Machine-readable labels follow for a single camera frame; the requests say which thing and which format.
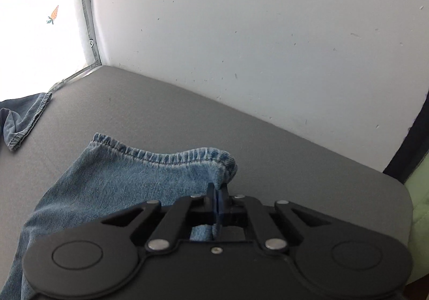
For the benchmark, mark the blue denim jeans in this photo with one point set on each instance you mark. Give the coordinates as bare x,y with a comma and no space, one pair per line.
110,182

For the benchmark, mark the black fabric strip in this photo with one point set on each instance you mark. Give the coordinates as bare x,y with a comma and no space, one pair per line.
410,151

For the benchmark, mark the translucent white plastic sheet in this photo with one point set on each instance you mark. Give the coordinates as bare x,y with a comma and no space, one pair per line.
26,52

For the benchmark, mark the orange carrot sticker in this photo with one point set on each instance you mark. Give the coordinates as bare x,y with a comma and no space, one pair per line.
53,14

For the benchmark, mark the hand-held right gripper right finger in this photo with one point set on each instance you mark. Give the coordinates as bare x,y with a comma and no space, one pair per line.
225,202

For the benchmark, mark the light green cushion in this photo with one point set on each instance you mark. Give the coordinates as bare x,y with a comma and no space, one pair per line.
420,206

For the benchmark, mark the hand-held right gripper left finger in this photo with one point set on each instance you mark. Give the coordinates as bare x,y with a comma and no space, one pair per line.
211,201

